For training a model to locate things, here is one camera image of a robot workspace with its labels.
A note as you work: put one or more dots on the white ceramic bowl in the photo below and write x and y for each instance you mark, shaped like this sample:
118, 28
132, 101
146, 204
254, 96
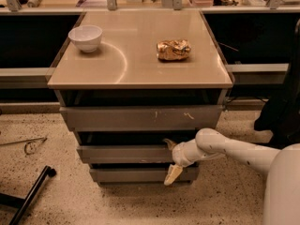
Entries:
86, 38

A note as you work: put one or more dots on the crumpled gold chip bag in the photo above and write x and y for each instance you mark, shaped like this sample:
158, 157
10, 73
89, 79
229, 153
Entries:
171, 50

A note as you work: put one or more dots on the black office chair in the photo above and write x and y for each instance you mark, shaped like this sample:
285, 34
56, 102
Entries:
281, 113

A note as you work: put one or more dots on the grey bottom drawer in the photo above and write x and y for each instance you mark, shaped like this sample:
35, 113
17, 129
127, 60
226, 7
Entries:
128, 175

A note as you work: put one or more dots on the grey drawer cabinet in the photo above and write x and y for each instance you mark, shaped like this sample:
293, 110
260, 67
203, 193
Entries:
125, 71

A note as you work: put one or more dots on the grey top drawer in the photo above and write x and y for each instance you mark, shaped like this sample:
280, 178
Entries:
141, 118

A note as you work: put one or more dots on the grey drawer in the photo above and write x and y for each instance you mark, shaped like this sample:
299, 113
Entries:
130, 147
141, 118
128, 175

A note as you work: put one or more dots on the black chair leg left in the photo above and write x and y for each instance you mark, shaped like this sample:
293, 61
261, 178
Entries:
21, 204

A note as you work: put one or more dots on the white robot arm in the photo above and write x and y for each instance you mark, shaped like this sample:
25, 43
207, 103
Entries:
281, 205

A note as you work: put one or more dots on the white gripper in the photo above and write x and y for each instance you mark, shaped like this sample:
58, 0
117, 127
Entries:
179, 157

